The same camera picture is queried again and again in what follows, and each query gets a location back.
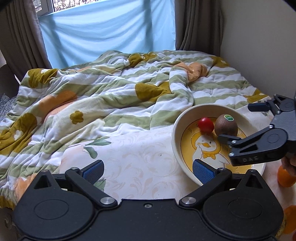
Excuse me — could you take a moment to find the person's hand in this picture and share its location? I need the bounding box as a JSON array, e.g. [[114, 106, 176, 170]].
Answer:
[[281, 155, 296, 176]]

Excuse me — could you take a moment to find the orange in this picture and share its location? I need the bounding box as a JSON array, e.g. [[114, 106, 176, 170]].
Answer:
[[283, 205, 296, 234], [277, 166, 296, 188]]

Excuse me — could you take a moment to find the brown kiwi with sticker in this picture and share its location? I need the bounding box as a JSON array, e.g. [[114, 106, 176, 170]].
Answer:
[[214, 114, 238, 136]]

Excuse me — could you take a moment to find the floral striped quilt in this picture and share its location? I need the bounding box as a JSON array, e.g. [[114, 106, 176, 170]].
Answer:
[[1, 50, 265, 209]]

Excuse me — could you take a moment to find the light blue window cloth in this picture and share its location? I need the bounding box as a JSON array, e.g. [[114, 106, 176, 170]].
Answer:
[[39, 1, 176, 69]]

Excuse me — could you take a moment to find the left brown curtain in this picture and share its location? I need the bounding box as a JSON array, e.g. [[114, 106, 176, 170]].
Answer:
[[1, 1, 52, 80]]

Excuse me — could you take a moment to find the window frame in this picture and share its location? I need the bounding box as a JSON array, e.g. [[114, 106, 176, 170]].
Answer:
[[33, 0, 99, 16]]

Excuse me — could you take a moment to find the grey headboard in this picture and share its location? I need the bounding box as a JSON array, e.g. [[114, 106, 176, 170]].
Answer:
[[0, 64, 20, 98]]

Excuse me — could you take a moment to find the cream bowl with duck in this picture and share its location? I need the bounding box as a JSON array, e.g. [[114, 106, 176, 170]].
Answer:
[[171, 104, 266, 186]]

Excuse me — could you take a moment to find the brown curtain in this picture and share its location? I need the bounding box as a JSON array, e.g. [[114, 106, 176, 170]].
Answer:
[[1, 1, 52, 80], [175, 0, 223, 56]]

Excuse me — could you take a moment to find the red cherry tomato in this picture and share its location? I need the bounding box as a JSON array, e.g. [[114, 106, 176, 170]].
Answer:
[[198, 118, 214, 133]]

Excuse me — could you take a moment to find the right brown curtain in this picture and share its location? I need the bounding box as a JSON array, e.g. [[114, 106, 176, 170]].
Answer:
[[175, 0, 223, 56]]

